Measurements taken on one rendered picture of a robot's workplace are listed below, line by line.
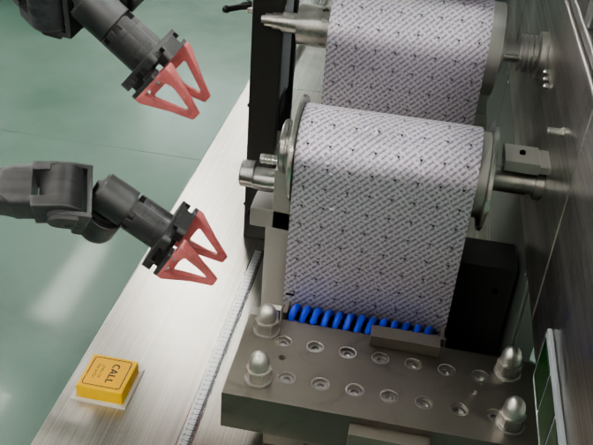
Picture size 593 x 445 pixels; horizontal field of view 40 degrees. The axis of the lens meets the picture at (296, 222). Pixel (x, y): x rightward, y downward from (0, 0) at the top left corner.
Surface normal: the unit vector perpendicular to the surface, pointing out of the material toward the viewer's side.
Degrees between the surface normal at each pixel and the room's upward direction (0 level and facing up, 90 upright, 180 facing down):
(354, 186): 90
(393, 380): 0
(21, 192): 33
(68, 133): 0
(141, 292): 0
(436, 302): 90
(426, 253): 90
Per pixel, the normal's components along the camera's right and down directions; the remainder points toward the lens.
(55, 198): 0.15, -0.41
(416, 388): 0.07, -0.84
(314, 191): -0.18, 0.53
